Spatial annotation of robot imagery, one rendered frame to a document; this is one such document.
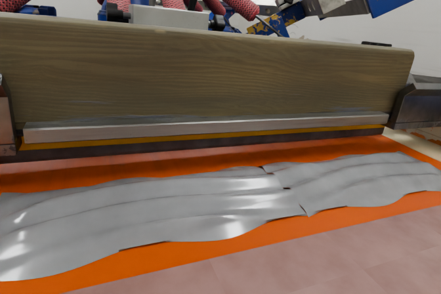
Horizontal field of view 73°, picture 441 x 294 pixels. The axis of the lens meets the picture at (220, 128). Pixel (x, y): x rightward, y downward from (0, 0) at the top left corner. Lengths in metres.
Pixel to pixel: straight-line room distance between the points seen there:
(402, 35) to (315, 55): 2.39
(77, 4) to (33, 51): 4.15
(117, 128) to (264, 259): 0.12
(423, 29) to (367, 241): 2.41
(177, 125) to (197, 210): 0.07
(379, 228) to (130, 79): 0.19
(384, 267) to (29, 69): 0.23
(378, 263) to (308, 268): 0.04
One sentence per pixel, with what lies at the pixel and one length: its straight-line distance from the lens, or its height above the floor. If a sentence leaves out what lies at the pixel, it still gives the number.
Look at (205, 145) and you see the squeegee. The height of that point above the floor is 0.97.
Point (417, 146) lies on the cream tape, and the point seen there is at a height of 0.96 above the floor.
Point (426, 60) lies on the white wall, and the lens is 2.53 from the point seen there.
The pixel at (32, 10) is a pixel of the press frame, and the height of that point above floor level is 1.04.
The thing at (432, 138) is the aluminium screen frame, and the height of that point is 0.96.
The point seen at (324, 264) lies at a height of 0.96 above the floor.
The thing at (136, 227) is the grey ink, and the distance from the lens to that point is 0.17.
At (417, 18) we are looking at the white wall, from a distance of 2.62.
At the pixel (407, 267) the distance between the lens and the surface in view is 0.20.
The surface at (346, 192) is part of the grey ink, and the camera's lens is 0.24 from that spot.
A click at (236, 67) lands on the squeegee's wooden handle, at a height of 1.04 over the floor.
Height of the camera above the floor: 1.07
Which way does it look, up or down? 20 degrees down
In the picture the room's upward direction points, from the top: 6 degrees clockwise
